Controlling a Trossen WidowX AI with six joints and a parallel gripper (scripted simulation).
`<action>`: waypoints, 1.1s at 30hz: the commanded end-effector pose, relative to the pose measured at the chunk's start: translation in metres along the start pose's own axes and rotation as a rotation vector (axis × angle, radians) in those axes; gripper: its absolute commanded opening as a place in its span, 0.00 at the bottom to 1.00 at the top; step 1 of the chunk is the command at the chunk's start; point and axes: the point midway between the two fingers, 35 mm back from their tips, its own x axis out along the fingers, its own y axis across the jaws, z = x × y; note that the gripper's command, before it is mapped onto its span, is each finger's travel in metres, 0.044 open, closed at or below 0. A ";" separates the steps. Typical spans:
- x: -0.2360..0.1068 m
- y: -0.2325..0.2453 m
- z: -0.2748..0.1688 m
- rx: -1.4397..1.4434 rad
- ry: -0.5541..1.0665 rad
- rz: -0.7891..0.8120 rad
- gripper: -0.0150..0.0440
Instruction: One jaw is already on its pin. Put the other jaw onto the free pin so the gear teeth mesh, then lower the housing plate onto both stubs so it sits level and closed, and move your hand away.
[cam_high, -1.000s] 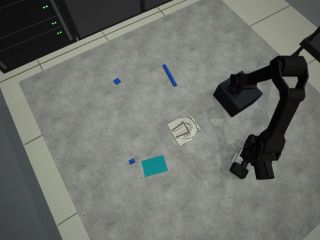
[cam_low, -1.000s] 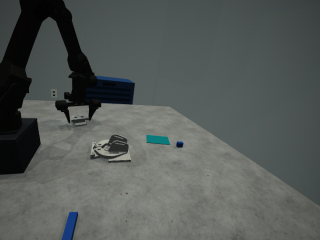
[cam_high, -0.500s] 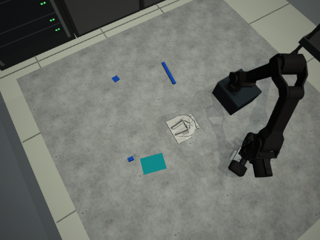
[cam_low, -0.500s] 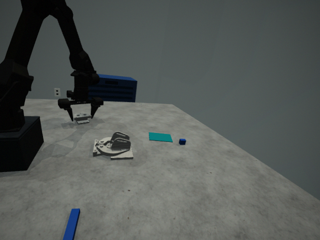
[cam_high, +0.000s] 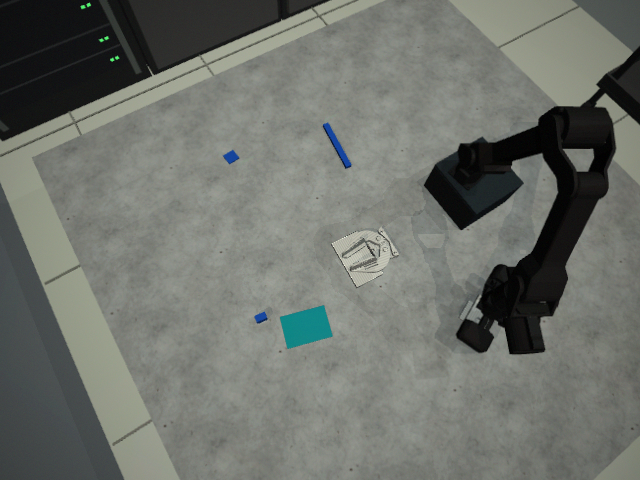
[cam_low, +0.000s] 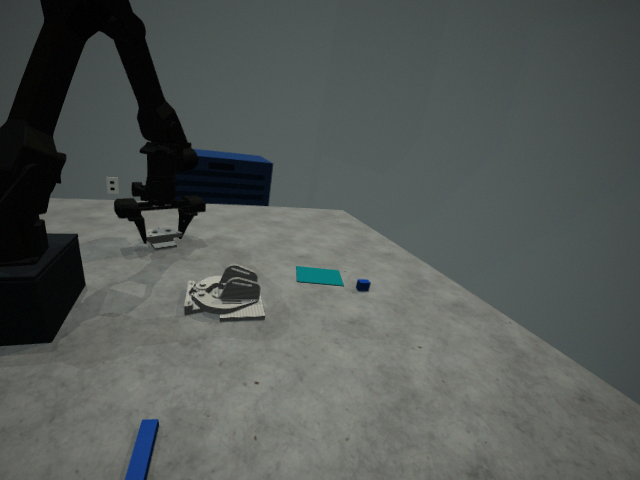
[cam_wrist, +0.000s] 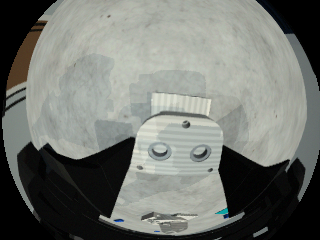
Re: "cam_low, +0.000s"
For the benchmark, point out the blue flat bar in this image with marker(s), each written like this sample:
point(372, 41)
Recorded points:
point(144, 446)

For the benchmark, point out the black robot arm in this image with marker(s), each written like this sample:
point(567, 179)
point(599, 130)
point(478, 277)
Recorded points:
point(30, 165)

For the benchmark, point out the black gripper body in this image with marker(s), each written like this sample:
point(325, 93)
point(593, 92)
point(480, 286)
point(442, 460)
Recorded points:
point(161, 193)

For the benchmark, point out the teal flat rectangular plate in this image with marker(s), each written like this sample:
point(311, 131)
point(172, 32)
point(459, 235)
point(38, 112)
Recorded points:
point(319, 276)

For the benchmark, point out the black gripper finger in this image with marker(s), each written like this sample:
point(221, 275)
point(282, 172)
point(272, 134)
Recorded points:
point(140, 223)
point(184, 219)

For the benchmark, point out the small blue cube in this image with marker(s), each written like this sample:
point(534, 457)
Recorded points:
point(363, 285)

